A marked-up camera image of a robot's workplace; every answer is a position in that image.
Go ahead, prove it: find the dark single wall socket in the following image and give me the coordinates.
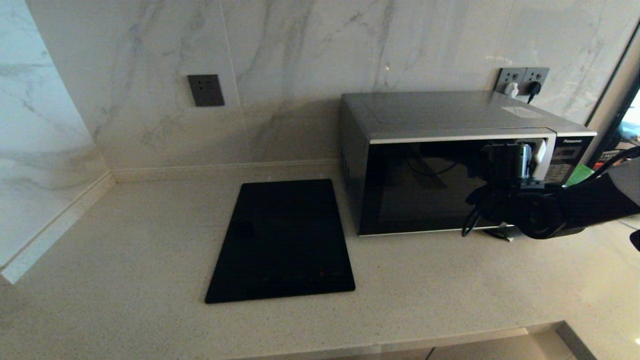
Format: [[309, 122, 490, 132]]
[[187, 74, 226, 107]]

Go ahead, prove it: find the white sticker label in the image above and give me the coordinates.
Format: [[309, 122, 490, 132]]
[[501, 106, 545, 119]]

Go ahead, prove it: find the green cutting board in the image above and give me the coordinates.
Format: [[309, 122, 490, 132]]
[[565, 164, 596, 188]]

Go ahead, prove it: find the black glass induction cooktop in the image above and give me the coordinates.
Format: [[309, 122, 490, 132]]
[[204, 178, 357, 304]]

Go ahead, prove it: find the dark glass microwave door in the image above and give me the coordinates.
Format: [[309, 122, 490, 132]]
[[358, 130, 558, 237]]

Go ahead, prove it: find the black metal frame post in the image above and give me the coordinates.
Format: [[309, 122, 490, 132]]
[[586, 22, 640, 126]]

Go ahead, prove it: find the silver microwave oven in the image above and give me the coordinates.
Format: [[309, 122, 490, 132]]
[[340, 91, 598, 238]]

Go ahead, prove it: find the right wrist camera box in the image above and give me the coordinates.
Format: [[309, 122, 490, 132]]
[[481, 138, 548, 187]]

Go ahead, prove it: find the black rubber pad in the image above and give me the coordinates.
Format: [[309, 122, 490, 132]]
[[487, 227, 521, 243]]

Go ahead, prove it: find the wire shopping cart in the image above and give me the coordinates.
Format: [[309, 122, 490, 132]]
[[597, 149, 626, 168]]

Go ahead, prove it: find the grey double wall socket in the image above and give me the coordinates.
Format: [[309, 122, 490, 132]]
[[495, 67, 551, 97]]

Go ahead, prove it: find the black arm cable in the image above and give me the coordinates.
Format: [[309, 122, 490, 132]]
[[461, 146, 640, 238]]

